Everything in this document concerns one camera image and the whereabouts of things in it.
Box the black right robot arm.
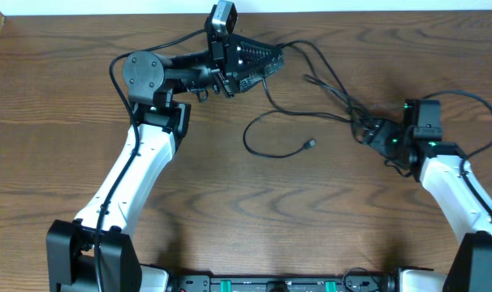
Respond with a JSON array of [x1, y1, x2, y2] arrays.
[[362, 100, 492, 291]]

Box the right camera cable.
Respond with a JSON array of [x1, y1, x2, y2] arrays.
[[422, 89, 492, 232]]

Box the left camera cable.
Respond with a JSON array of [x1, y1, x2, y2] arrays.
[[93, 28, 209, 292]]

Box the black USB cable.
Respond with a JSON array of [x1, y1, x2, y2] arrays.
[[242, 39, 377, 159]]

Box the camera cable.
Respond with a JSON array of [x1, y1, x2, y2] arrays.
[[422, 89, 492, 232], [93, 28, 209, 292]]

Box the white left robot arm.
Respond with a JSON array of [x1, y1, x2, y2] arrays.
[[46, 32, 283, 291]]

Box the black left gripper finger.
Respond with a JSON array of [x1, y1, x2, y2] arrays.
[[233, 35, 283, 75], [239, 61, 284, 92]]

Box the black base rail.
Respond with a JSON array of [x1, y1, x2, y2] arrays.
[[166, 270, 397, 292]]

